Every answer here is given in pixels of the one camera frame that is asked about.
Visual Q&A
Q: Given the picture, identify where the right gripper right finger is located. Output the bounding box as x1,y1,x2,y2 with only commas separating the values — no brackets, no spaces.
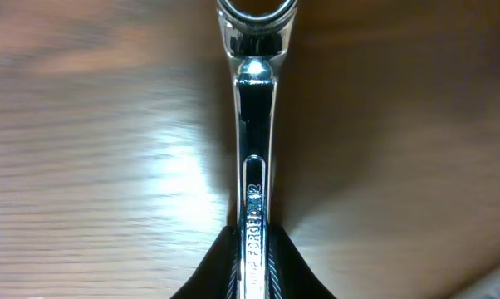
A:
269,225,336,299

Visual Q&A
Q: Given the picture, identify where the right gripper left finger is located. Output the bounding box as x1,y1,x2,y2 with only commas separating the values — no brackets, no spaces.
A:
171,226,237,299

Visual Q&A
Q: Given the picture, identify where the silver ring spanner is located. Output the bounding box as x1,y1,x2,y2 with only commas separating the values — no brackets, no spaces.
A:
217,0,297,299

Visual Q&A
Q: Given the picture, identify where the blue white product box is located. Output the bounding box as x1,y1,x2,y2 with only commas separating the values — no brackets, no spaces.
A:
452,267,500,299

